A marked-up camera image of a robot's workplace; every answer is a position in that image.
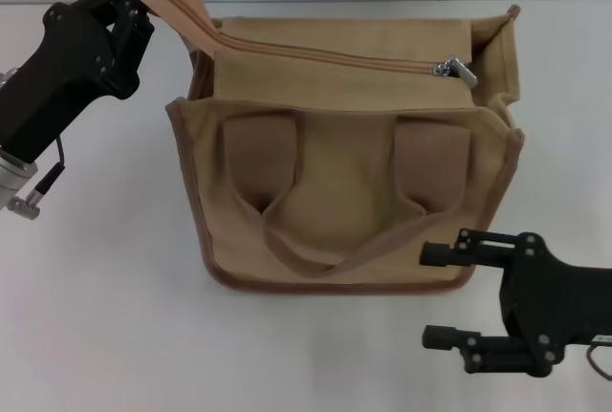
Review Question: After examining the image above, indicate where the khaki fabric food bag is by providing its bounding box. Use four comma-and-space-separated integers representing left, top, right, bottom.
124, 0, 526, 297

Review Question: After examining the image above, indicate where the silver zipper slider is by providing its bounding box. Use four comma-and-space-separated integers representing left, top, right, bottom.
431, 54, 480, 88

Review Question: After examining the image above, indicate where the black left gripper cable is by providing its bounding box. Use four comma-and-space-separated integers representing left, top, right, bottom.
9, 137, 67, 223

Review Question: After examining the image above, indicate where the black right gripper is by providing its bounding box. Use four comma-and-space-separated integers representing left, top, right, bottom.
419, 228, 612, 379

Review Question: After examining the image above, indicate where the thin red-brown wire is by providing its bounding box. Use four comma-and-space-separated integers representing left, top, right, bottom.
586, 335, 612, 379

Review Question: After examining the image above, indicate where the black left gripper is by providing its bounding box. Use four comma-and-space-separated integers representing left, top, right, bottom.
0, 0, 156, 163

